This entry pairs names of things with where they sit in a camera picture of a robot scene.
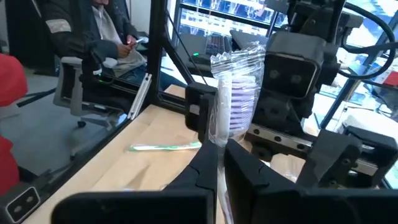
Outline green toothbrush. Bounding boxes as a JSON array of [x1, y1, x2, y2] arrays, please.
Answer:
[[128, 141, 203, 152]]

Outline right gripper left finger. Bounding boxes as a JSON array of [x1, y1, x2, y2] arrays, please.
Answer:
[[50, 139, 219, 224]]

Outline silver bracket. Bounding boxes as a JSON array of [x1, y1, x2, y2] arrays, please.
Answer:
[[126, 73, 153, 121]]

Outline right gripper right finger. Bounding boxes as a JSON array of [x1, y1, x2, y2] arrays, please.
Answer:
[[223, 139, 398, 224]]

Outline black keyboard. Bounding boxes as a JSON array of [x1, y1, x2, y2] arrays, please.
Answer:
[[203, 34, 233, 57]]

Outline gray office chair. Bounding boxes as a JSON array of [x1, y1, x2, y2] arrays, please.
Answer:
[[17, 46, 147, 131]]

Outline black computer mouse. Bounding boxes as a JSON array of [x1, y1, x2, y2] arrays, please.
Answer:
[[189, 51, 212, 65]]

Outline black depth camera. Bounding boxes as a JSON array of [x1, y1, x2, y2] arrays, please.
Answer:
[[0, 183, 43, 224]]

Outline purple toothbrush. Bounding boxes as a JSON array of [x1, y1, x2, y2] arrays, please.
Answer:
[[208, 43, 267, 224]]

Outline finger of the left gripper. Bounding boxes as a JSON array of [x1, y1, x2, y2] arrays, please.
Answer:
[[185, 83, 218, 144], [297, 126, 398, 189]]

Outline person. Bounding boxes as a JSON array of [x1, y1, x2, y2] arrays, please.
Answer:
[[37, 0, 187, 91], [0, 52, 29, 197]]

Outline black room divider panel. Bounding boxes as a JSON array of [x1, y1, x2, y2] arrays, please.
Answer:
[[4, 0, 57, 69]]

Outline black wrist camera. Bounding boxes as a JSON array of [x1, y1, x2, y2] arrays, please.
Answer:
[[262, 52, 321, 100]]

